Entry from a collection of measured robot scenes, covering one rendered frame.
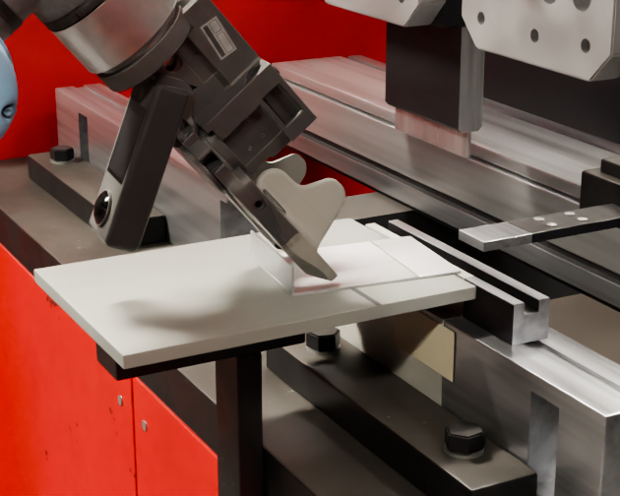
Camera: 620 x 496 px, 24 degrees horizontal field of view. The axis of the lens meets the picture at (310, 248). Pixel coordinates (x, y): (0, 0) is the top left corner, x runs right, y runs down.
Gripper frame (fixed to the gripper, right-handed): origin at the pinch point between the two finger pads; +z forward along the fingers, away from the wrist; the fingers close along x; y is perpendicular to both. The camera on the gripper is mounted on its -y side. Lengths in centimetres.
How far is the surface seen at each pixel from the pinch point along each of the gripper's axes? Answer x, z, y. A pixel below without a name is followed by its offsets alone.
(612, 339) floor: 186, 177, 54
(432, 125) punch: 1.8, 0.7, 14.0
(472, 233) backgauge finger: 2.2, 10.1, 11.2
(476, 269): -3.4, 8.9, 8.8
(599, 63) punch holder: -22.3, -7.5, 18.7
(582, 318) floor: 201, 177, 54
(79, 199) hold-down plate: 57, 6, -10
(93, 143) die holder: 68, 7, -5
